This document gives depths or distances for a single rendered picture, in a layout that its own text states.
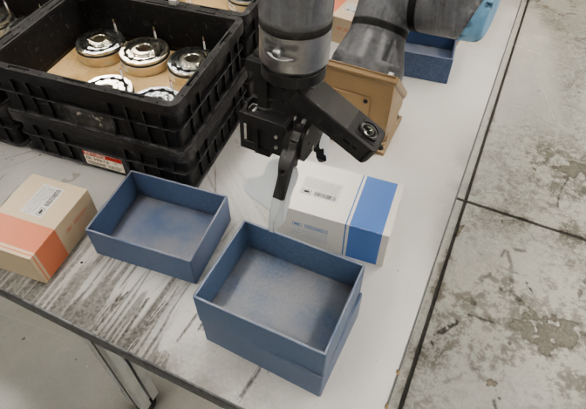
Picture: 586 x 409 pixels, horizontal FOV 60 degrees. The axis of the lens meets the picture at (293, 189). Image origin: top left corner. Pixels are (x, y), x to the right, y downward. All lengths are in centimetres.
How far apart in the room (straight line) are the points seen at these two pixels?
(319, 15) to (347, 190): 45
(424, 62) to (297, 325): 76
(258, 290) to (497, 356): 104
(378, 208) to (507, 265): 106
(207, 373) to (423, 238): 45
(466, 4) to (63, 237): 81
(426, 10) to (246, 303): 62
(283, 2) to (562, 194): 181
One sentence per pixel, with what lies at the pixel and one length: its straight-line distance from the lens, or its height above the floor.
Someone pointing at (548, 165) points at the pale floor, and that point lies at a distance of 228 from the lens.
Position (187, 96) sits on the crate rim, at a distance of 88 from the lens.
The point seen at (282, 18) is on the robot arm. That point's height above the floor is 121.
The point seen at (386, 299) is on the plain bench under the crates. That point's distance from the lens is 88.
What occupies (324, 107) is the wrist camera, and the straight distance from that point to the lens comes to 56.
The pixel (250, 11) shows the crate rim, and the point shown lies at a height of 93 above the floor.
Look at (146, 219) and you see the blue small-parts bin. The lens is 100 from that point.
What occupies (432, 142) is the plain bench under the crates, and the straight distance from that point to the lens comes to 115.
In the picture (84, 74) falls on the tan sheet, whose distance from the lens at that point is 116.
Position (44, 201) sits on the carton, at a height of 78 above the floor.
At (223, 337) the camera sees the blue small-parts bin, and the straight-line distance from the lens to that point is 79.
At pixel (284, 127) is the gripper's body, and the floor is 108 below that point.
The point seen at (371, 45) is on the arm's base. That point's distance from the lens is 101.
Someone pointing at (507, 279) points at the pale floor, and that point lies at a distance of 185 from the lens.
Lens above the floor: 146
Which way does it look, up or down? 49 degrees down
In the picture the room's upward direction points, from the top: straight up
